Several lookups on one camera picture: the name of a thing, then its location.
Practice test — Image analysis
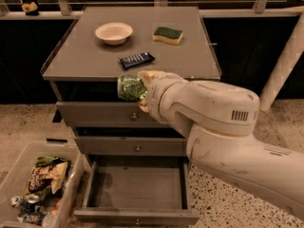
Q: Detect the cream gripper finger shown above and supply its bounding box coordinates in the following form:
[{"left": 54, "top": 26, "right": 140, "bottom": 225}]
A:
[
  {"left": 138, "top": 98, "right": 149, "bottom": 113},
  {"left": 137, "top": 70, "right": 163, "bottom": 86}
]

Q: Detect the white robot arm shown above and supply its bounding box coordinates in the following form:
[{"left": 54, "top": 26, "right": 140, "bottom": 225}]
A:
[{"left": 138, "top": 70, "right": 304, "bottom": 219}]

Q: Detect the grey drawer cabinet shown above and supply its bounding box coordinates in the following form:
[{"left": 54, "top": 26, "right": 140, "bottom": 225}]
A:
[{"left": 43, "top": 7, "right": 220, "bottom": 181}]

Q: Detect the grey middle drawer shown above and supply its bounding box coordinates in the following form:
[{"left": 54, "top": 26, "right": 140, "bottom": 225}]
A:
[{"left": 75, "top": 137, "right": 185, "bottom": 157}]

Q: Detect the grey drawer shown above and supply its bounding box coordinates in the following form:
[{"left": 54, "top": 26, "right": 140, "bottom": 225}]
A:
[
  {"left": 74, "top": 156, "right": 199, "bottom": 226},
  {"left": 56, "top": 102, "right": 166, "bottom": 128},
  {"left": 75, "top": 137, "right": 185, "bottom": 157}
]

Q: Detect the grey top drawer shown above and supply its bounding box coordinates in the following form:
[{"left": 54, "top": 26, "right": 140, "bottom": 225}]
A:
[{"left": 56, "top": 102, "right": 166, "bottom": 128}]

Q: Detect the grey bottom drawer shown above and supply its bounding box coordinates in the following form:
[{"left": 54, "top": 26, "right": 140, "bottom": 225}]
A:
[{"left": 74, "top": 156, "right": 199, "bottom": 226}]

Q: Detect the blue soda can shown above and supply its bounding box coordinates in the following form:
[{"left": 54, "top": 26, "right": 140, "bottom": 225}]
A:
[{"left": 25, "top": 194, "right": 41, "bottom": 212}]

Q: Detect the dark blue snack bar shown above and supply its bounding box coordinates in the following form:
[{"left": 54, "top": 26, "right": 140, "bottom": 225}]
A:
[{"left": 120, "top": 52, "right": 155, "bottom": 70}]

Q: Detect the green yellow sponge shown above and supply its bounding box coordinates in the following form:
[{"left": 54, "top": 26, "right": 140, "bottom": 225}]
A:
[{"left": 152, "top": 27, "right": 183, "bottom": 45}]

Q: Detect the metal window railing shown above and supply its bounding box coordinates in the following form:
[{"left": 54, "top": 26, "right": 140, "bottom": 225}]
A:
[{"left": 0, "top": 0, "right": 304, "bottom": 21}]

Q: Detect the green chip bag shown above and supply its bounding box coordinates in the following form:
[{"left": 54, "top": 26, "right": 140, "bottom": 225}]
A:
[{"left": 35, "top": 156, "right": 68, "bottom": 167}]

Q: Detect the brown chip bag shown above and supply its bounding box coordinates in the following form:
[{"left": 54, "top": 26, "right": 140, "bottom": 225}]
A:
[{"left": 28, "top": 161, "right": 68, "bottom": 194}]

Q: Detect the clear plastic bin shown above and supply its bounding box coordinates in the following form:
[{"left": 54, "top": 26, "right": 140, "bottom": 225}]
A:
[{"left": 0, "top": 142, "right": 84, "bottom": 228}]

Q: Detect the small tan black object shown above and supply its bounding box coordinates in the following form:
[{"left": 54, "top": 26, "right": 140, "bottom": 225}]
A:
[{"left": 21, "top": 1, "right": 39, "bottom": 16}]

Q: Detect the white diagonal pillar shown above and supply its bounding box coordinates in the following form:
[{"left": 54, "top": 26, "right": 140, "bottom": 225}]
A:
[{"left": 260, "top": 13, "right": 304, "bottom": 111}]

